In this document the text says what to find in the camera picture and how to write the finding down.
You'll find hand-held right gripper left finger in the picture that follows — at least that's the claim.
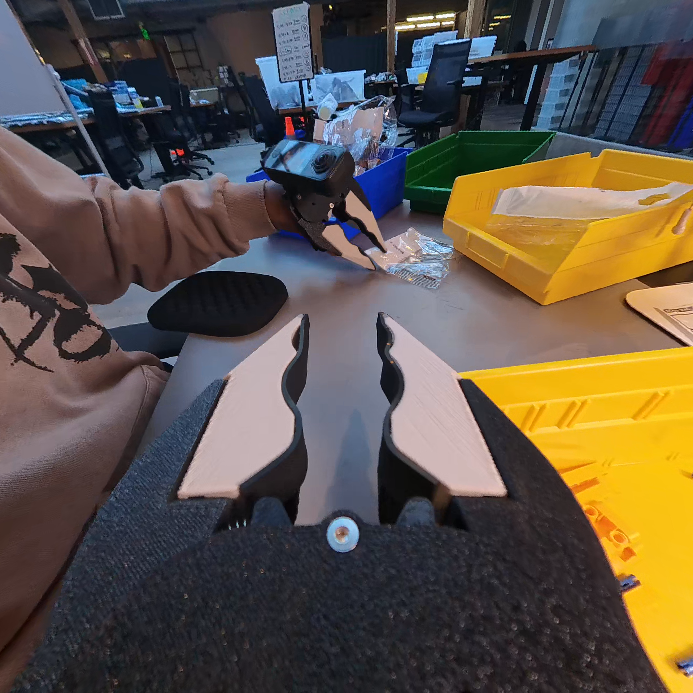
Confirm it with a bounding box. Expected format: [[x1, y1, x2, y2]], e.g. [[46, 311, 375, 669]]
[[178, 313, 310, 525]]

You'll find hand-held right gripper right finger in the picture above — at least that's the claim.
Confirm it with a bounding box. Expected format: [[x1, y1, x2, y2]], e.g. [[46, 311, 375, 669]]
[[376, 312, 509, 525]]

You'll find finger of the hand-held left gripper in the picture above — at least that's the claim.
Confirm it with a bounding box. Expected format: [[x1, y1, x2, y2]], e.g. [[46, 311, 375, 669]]
[[333, 181, 388, 254], [319, 219, 378, 271]]

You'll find blue plastic bin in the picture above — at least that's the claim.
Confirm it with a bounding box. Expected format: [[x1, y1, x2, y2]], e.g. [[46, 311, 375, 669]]
[[246, 146, 409, 241]]

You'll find clear bag of grey parts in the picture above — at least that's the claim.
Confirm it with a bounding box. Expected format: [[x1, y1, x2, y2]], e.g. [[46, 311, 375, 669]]
[[314, 96, 398, 170]]

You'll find yellow plastic bin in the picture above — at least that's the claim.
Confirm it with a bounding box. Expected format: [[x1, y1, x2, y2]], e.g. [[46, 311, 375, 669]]
[[443, 149, 693, 305], [460, 346, 693, 693]]

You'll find pile of yellow blue parts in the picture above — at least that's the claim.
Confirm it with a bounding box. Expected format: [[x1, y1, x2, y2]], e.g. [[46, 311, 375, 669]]
[[619, 575, 693, 676]]

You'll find person's left forearm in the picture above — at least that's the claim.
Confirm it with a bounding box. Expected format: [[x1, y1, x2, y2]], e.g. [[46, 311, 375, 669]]
[[81, 173, 277, 305]]

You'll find grey desk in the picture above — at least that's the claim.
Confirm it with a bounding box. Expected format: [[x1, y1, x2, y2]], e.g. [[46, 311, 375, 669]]
[[89, 201, 685, 526]]

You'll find person's left hand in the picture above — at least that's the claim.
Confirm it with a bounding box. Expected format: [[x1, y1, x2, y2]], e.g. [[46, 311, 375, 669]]
[[263, 181, 306, 235]]

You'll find green plastic bin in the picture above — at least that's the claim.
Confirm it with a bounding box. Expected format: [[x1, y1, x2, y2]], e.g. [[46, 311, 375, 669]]
[[405, 130, 557, 215]]

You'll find whiteboard sign on stand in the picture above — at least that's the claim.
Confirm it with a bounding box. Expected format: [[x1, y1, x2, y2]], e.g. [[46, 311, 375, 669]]
[[272, 3, 316, 84]]

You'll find black chair armrest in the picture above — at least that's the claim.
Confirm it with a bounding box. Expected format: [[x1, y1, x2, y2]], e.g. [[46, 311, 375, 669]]
[[147, 271, 289, 337]]

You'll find black office chair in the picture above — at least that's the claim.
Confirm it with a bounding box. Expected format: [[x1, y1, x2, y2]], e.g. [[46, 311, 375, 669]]
[[87, 89, 144, 190], [397, 39, 473, 148]]

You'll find large clear plastic bag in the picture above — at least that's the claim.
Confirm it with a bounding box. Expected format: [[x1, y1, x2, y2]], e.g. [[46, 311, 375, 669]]
[[484, 183, 693, 261]]

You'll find wooden table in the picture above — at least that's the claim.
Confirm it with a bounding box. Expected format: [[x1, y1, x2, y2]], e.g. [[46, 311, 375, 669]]
[[470, 46, 596, 131]]

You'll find white sticker sheet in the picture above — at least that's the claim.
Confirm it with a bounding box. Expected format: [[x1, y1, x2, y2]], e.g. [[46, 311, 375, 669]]
[[625, 282, 693, 347]]

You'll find white panel on stand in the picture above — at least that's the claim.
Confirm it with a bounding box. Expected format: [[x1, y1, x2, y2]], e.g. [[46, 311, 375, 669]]
[[0, 0, 112, 176]]

